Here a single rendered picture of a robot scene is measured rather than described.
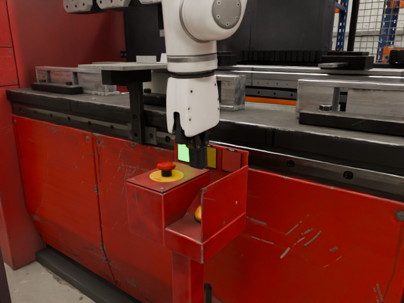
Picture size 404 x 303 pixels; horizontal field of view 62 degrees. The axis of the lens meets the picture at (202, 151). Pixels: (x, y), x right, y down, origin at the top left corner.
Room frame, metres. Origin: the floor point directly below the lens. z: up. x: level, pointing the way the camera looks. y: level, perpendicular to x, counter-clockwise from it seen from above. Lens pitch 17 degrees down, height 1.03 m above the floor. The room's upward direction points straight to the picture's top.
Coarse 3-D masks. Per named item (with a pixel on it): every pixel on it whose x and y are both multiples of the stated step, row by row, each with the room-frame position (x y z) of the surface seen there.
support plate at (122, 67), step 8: (88, 64) 0.94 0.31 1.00; (96, 64) 0.94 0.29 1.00; (104, 64) 0.94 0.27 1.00; (112, 64) 0.94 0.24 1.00; (120, 64) 0.94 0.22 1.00; (128, 64) 0.94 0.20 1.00; (136, 64) 0.94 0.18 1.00; (144, 64) 0.94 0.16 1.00; (152, 64) 0.94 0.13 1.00; (160, 64) 0.94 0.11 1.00
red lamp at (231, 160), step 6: (222, 150) 0.68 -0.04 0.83; (222, 156) 0.68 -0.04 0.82; (228, 156) 0.67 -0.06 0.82; (234, 156) 0.66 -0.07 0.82; (240, 156) 0.65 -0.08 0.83; (222, 162) 0.68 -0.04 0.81; (228, 162) 0.67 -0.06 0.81; (234, 162) 0.66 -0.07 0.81; (222, 168) 0.68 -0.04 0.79; (228, 168) 0.67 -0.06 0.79; (234, 168) 0.66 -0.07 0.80
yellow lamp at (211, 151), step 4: (208, 148) 0.70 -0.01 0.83; (212, 148) 0.70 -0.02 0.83; (208, 152) 0.70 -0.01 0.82; (212, 152) 0.70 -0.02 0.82; (208, 156) 0.70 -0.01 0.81; (212, 156) 0.70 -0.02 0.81; (208, 160) 0.70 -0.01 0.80; (212, 160) 0.70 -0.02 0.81; (208, 164) 0.70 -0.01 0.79; (212, 164) 0.70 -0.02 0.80
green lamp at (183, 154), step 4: (180, 148) 0.75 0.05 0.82; (184, 148) 0.74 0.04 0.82; (180, 152) 0.75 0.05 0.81; (184, 152) 0.74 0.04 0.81; (188, 152) 0.74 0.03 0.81; (180, 156) 0.75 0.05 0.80; (184, 156) 0.74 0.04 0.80; (188, 156) 0.74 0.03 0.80; (184, 160) 0.74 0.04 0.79; (188, 160) 0.74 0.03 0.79
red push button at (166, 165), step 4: (160, 164) 0.66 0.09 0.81; (164, 164) 0.66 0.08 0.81; (168, 164) 0.66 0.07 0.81; (172, 164) 0.66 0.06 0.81; (160, 168) 0.65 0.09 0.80; (164, 168) 0.65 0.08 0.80; (168, 168) 0.65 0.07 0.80; (172, 168) 0.65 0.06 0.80; (164, 172) 0.66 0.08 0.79; (168, 172) 0.66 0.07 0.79; (164, 176) 0.66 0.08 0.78; (168, 176) 0.66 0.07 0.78
